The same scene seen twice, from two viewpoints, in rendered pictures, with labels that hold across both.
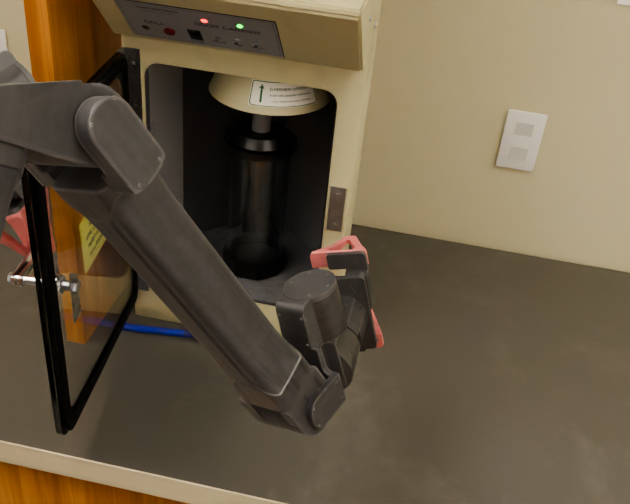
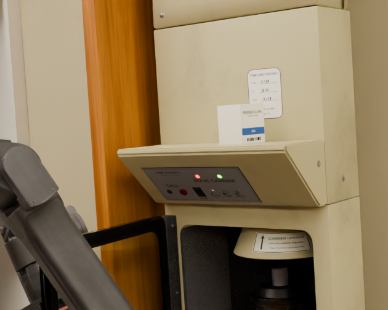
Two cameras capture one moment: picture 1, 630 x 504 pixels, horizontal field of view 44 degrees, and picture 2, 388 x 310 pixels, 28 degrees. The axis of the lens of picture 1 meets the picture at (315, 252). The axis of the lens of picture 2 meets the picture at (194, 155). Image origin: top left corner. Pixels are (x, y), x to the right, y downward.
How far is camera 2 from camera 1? 0.50 m
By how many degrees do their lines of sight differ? 41
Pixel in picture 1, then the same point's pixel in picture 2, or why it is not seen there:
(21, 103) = not seen: outside the picture
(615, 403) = not seen: outside the picture
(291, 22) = (247, 165)
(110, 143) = (16, 172)
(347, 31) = (284, 165)
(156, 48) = (186, 213)
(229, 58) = (233, 213)
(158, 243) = (59, 257)
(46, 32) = (105, 199)
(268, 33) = (239, 179)
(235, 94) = (244, 246)
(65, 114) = not seen: outside the picture
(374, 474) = not seen: outside the picture
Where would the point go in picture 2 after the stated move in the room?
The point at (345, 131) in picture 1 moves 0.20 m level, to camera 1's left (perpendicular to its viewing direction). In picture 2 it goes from (322, 264) to (207, 259)
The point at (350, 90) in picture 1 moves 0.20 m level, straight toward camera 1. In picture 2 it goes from (320, 227) to (263, 251)
